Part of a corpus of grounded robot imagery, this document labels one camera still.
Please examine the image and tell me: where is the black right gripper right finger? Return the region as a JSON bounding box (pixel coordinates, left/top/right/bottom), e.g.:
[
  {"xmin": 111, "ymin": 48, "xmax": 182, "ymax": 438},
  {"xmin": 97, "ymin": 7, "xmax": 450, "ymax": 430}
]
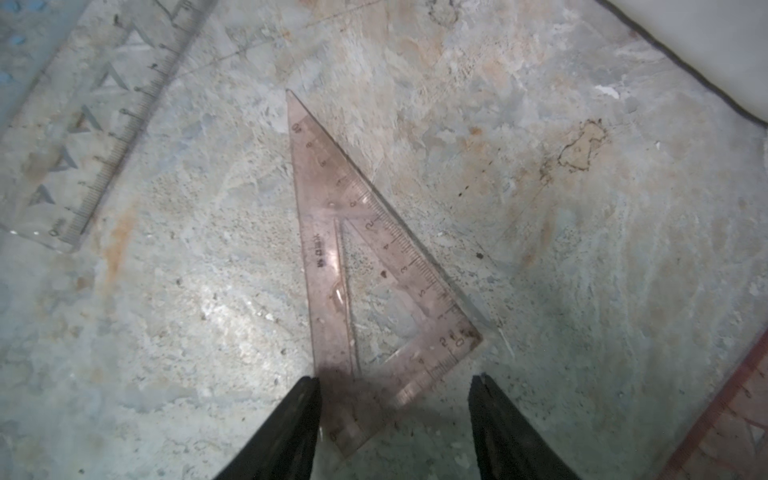
[{"xmin": 468, "ymin": 373, "xmax": 579, "ymax": 480}]

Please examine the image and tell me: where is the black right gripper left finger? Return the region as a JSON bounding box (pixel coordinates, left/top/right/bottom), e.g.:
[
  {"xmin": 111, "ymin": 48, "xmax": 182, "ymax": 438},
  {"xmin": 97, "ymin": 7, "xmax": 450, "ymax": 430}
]
[{"xmin": 216, "ymin": 376, "xmax": 322, "ymax": 480}]

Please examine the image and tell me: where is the pink tall triangle ruler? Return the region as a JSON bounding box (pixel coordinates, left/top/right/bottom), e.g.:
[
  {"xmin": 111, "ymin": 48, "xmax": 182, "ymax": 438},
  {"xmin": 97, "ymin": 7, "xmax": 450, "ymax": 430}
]
[{"xmin": 286, "ymin": 92, "xmax": 482, "ymax": 459}]

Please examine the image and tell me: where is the white plastic storage box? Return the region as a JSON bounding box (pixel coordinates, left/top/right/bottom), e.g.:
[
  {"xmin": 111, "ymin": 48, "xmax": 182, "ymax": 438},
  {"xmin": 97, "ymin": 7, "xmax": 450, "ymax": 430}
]
[{"xmin": 601, "ymin": 0, "xmax": 767, "ymax": 126}]

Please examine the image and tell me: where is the red straight ruler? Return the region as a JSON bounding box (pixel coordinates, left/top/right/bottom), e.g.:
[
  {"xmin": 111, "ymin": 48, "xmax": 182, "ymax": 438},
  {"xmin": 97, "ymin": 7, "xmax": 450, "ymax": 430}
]
[{"xmin": 658, "ymin": 334, "xmax": 767, "ymax": 479}]

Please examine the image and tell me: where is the pink straight ruler left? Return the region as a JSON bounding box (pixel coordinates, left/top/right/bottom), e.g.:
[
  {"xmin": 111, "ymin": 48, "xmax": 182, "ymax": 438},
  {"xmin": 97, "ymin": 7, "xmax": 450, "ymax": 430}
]
[{"xmin": 1, "ymin": 1, "xmax": 216, "ymax": 253}]

